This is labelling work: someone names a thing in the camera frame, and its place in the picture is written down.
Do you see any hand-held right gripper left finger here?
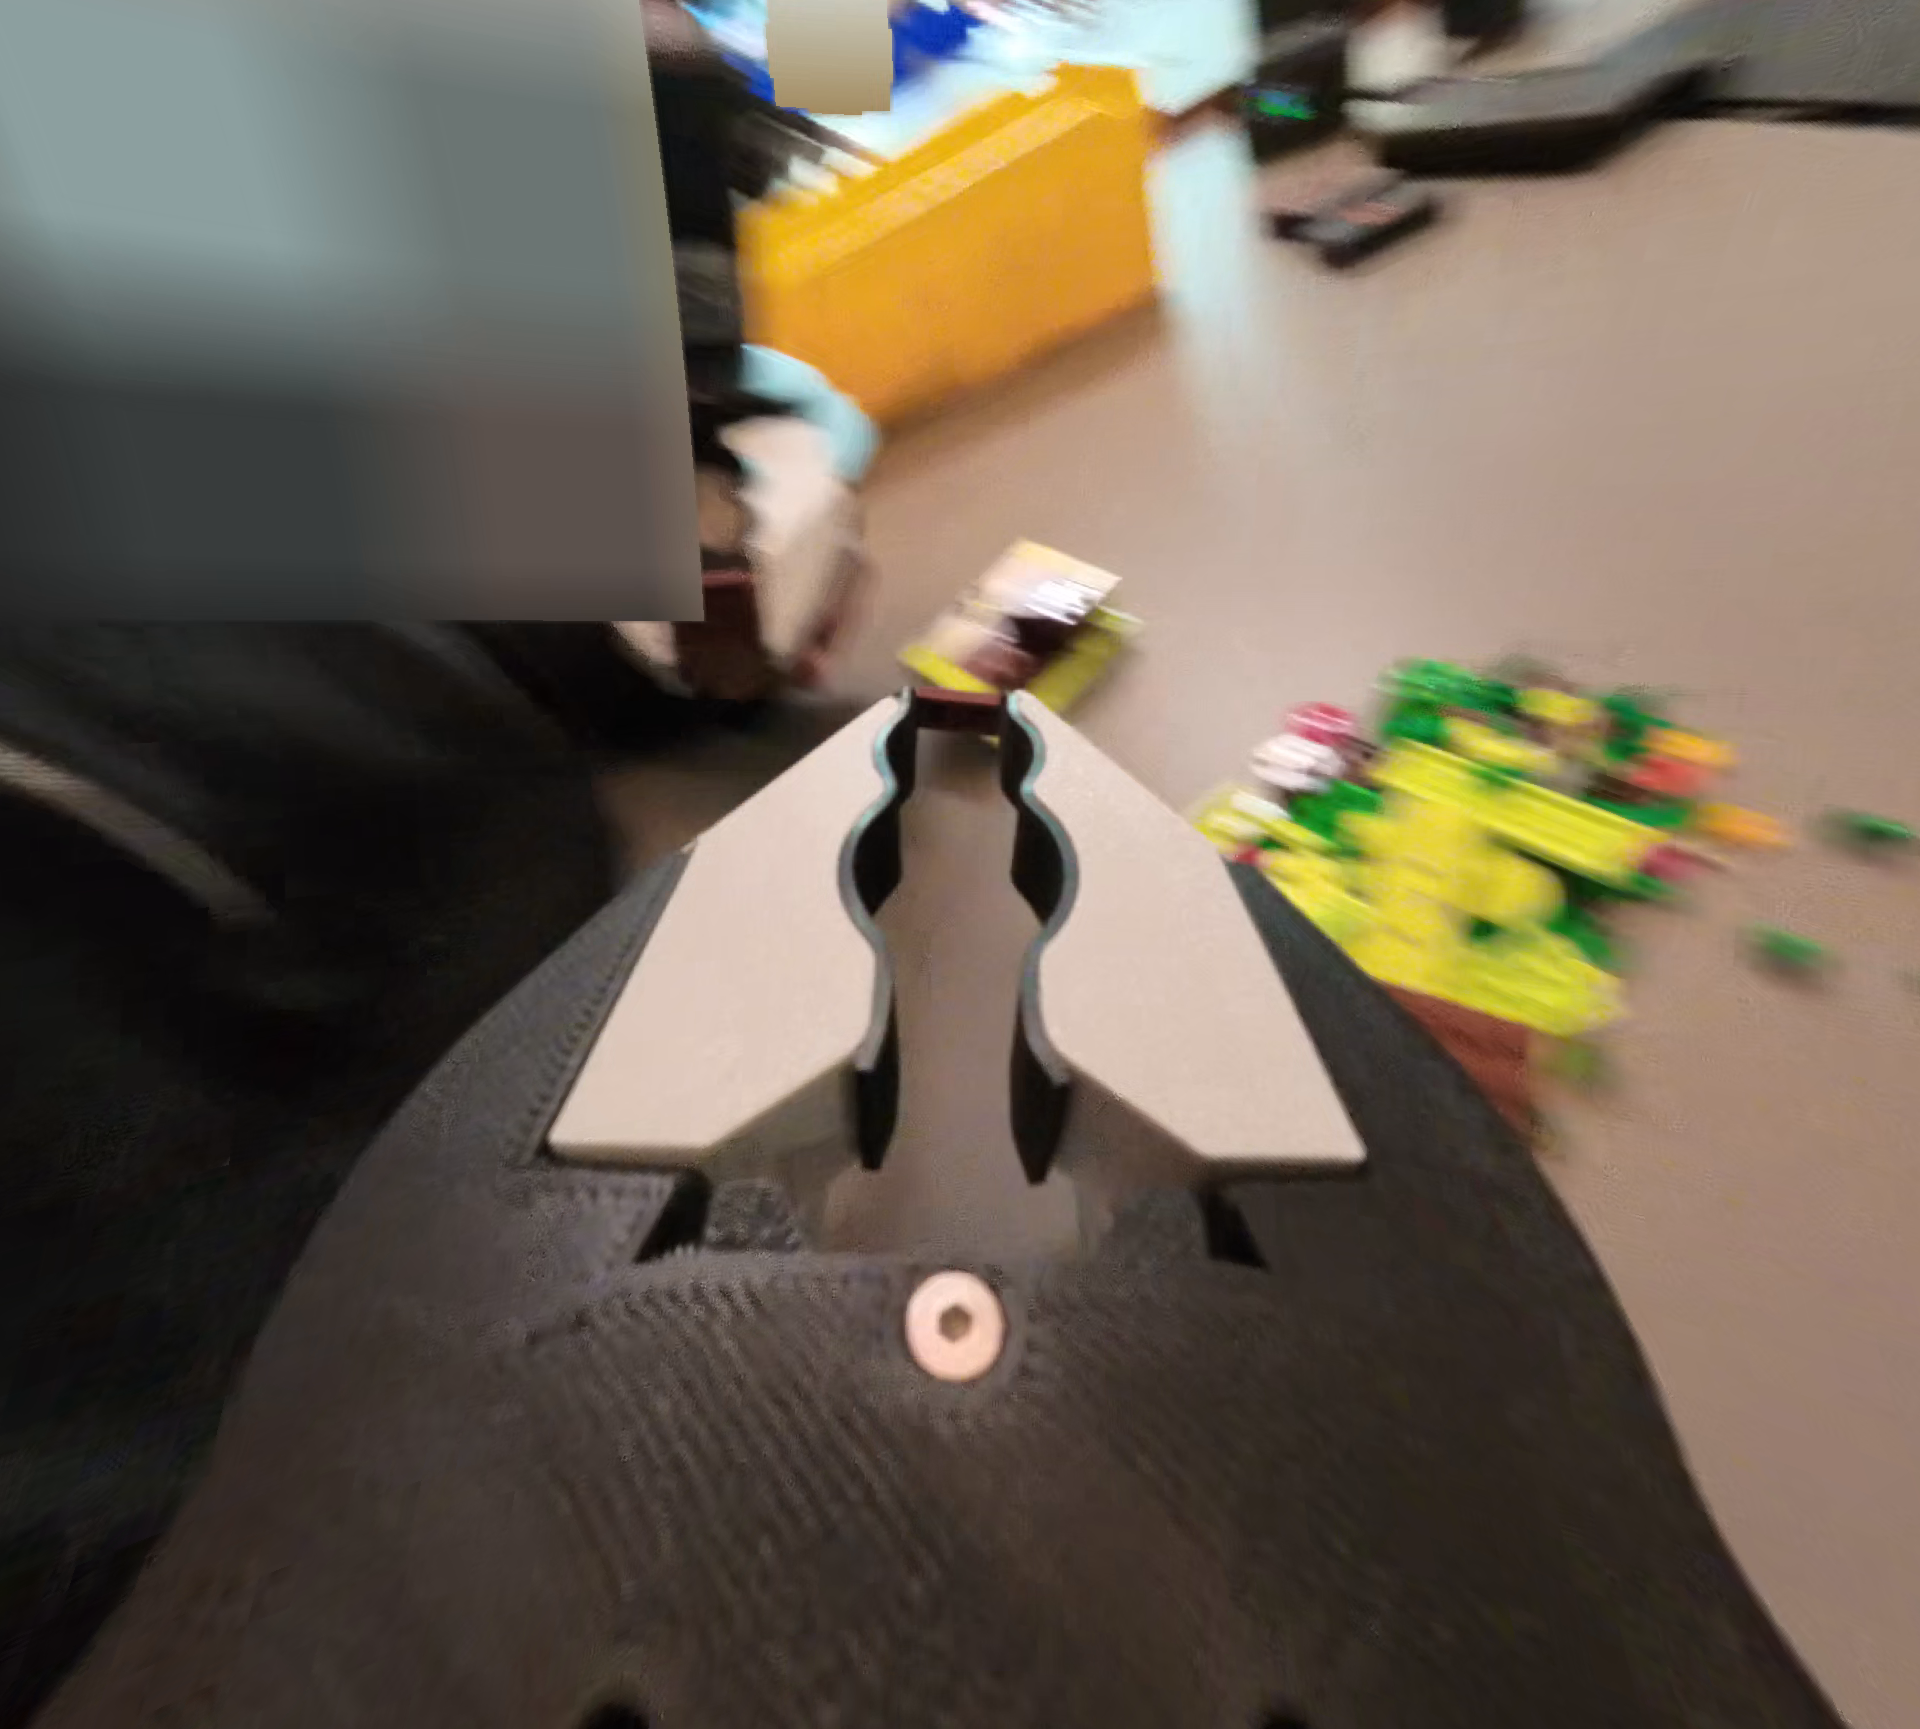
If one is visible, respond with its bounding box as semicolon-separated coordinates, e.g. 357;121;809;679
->
547;691;918;1177

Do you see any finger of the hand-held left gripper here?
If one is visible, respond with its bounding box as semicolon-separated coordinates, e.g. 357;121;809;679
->
737;345;880;482
734;415;872;691

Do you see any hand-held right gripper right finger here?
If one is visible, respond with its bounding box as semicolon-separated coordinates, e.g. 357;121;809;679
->
998;691;1366;1199

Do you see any lime brick box with brown bricks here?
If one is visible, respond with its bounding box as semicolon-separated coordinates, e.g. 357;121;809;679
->
901;542;1144;709

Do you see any brown toy plate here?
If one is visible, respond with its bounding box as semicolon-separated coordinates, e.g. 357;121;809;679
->
1385;980;1540;1135

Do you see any person's left hand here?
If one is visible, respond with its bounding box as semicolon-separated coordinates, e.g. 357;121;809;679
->
672;568;786;702

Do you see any yellow box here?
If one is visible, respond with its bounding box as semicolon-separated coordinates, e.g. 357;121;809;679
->
734;64;1168;422

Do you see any pile of small toy bricks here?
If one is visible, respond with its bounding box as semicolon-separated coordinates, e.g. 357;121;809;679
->
1193;656;1794;1132

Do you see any person's black clothing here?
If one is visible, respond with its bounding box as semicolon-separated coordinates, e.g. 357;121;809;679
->
0;621;630;1688

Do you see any black charger with display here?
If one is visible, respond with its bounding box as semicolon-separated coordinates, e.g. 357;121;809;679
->
1245;0;1356;162

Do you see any long black case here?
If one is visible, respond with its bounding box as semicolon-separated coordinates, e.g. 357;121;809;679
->
1373;57;1725;175

